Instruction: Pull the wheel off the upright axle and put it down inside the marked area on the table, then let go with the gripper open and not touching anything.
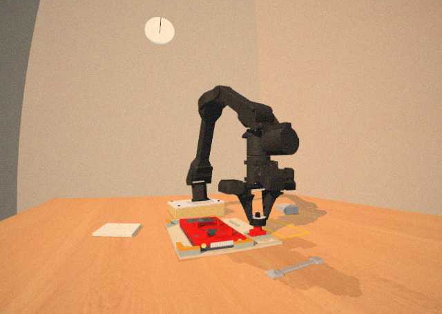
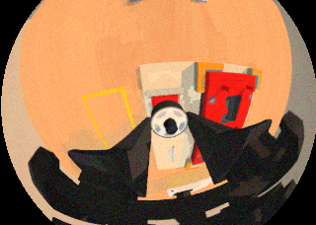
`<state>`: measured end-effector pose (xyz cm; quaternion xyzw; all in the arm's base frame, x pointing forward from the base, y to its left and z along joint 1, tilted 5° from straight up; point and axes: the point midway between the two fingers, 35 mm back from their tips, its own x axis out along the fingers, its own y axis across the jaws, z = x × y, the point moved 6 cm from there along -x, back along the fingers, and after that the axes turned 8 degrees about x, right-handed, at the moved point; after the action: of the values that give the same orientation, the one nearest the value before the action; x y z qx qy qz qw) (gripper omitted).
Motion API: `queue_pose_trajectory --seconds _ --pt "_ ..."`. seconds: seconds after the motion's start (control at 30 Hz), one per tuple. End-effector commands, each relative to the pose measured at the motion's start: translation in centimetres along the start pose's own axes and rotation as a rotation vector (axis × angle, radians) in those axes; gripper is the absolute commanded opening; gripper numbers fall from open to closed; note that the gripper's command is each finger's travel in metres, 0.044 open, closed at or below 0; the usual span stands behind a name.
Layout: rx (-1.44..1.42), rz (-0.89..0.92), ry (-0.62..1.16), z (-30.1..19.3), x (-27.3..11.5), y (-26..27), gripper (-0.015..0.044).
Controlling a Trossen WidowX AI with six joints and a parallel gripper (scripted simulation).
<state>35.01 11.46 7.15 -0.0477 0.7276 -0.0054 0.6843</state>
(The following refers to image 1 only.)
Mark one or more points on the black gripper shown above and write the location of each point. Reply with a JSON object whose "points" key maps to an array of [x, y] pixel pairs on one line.
{"points": [[243, 189]]}

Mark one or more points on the grey flat dumbbell-shaped bar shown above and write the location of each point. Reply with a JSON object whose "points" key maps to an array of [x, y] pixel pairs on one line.
{"points": [[275, 273]]}

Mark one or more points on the cream flat square pad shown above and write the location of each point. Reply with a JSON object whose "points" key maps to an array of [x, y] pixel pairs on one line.
{"points": [[117, 230]]}

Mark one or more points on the small black and white wheel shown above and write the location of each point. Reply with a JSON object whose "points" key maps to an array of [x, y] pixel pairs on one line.
{"points": [[258, 221]]}

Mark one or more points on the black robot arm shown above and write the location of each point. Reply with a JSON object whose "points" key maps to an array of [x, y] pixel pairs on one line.
{"points": [[266, 136]]}

